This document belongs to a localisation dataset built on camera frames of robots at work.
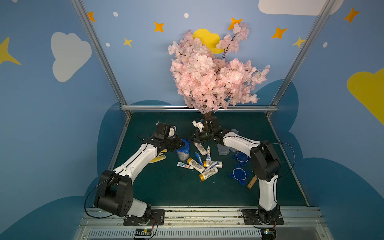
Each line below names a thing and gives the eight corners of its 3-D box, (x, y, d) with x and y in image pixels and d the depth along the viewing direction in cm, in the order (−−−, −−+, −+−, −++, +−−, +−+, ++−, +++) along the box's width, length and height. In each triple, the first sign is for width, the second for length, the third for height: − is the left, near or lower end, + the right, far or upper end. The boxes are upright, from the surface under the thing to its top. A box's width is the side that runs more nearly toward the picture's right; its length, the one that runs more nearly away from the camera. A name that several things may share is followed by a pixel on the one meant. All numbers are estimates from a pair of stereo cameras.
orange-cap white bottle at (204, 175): (201, 182, 88) (202, 180, 86) (198, 176, 90) (198, 175, 88) (218, 171, 92) (219, 170, 90) (215, 166, 94) (215, 165, 92)
